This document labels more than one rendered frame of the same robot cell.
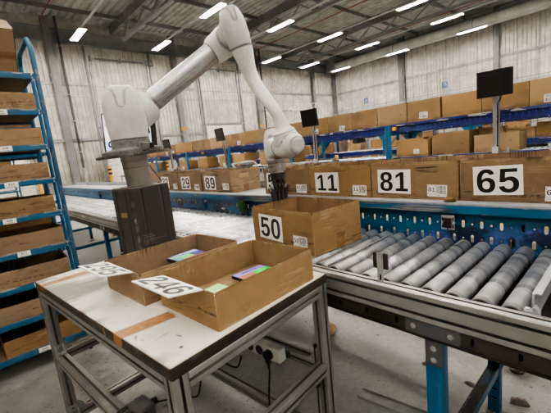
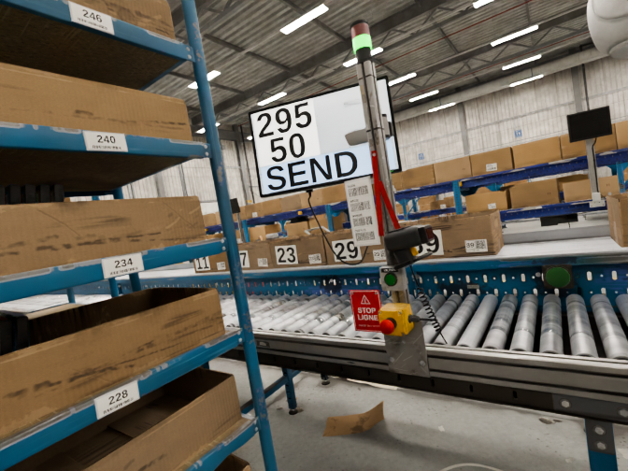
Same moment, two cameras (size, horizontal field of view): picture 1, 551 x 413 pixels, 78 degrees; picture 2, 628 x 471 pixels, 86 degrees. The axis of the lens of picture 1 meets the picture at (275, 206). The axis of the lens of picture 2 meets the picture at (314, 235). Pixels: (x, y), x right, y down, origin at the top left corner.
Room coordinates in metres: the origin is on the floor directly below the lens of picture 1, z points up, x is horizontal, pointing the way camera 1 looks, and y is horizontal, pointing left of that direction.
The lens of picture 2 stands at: (1.32, 1.27, 1.15)
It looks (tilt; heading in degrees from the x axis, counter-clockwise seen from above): 3 degrees down; 348
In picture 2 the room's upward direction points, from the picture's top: 9 degrees counter-clockwise
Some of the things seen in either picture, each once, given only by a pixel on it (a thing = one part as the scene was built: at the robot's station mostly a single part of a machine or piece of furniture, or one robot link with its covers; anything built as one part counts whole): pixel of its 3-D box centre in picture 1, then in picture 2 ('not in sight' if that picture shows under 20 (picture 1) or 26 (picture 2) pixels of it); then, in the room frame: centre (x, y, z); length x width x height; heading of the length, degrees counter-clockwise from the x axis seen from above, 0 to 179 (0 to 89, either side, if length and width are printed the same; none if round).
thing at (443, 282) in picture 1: (459, 268); not in sight; (1.05, -0.58, 0.72); 0.52 x 0.05 x 0.05; 132
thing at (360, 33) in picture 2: not in sight; (361, 39); (2.23, 0.86, 1.62); 0.05 x 0.05 x 0.06
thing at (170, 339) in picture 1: (166, 281); not in sight; (1.18, 0.43, 0.74); 1.00 x 0.58 x 0.03; 48
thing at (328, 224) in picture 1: (304, 221); not in sight; (1.48, -0.12, 0.83); 0.39 x 0.29 x 0.17; 38
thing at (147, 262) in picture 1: (175, 263); not in sight; (1.19, 0.39, 0.80); 0.38 x 0.28 x 0.10; 136
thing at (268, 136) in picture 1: (275, 143); not in sight; (1.67, -0.03, 1.19); 0.13 x 0.11 x 0.16; 24
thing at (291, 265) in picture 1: (239, 275); not in sight; (0.99, 0.13, 0.80); 0.38 x 0.28 x 0.10; 136
